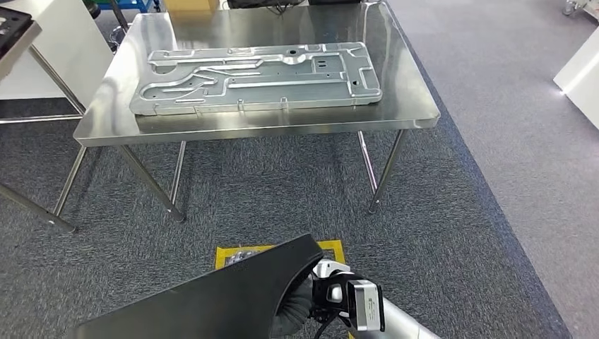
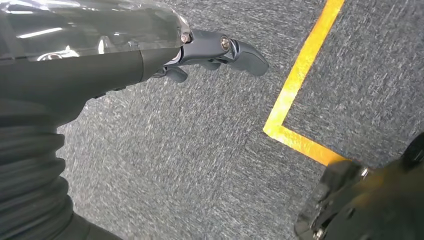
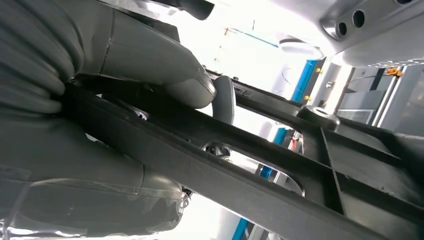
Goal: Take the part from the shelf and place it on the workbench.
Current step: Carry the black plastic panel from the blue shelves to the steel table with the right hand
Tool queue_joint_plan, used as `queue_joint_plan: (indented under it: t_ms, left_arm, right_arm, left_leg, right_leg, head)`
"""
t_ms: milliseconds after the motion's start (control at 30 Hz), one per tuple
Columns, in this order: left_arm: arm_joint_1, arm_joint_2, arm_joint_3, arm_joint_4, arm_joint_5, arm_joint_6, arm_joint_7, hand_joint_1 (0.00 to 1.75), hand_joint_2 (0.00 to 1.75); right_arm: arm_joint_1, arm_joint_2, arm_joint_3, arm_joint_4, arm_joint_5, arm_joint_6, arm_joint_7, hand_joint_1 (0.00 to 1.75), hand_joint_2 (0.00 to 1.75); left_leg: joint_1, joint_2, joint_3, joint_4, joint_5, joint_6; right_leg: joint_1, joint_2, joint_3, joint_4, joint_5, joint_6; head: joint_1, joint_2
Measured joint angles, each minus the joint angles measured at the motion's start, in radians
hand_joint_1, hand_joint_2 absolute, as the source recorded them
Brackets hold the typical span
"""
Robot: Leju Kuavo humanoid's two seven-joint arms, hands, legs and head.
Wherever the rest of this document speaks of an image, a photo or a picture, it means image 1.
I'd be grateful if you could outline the black plastic panel part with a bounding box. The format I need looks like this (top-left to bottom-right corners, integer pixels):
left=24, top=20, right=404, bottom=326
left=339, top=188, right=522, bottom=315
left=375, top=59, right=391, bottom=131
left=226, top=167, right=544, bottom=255
left=65, top=234, right=325, bottom=339
left=0, top=6, right=34, bottom=53

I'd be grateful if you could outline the stainless steel workbench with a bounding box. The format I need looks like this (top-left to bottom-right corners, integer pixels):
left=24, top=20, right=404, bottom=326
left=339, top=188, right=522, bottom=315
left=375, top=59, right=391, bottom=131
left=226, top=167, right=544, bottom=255
left=73, top=0, right=441, bottom=223

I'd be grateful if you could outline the blue metal shelf rack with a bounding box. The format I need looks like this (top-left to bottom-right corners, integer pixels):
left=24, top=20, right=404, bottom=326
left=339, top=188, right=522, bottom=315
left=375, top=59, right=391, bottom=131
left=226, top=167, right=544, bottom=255
left=95, top=0, right=162, bottom=13

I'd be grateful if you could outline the machined aluminium fixture plate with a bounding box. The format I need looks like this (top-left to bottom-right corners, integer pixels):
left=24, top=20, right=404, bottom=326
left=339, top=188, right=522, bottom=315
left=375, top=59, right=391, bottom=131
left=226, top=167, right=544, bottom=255
left=129, top=41, right=384, bottom=117

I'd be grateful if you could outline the yellow floor tape square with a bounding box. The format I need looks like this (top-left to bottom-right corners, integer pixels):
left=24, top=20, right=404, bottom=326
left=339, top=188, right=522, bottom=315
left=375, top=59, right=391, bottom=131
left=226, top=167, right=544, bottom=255
left=215, top=239, right=354, bottom=339

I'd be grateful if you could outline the white cabinet block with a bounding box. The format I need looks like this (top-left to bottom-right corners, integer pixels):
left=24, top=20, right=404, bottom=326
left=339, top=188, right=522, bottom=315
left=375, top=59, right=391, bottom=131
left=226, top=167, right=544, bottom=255
left=0, top=0, right=116, bottom=109

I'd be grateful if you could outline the white plinth with lit edges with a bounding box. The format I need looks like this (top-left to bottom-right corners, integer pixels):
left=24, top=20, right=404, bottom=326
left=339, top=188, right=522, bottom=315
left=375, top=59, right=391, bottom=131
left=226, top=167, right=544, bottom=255
left=553, top=25, right=599, bottom=132

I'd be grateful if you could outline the stainless steel table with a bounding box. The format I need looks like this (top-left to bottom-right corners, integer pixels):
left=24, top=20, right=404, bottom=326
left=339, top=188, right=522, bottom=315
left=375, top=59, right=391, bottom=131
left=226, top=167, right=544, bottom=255
left=0, top=6, right=90, bottom=235

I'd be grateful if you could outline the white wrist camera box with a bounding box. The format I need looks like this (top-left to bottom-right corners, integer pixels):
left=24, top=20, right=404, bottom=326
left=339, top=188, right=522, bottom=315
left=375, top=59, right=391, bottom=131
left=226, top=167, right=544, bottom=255
left=348, top=279, right=386, bottom=333

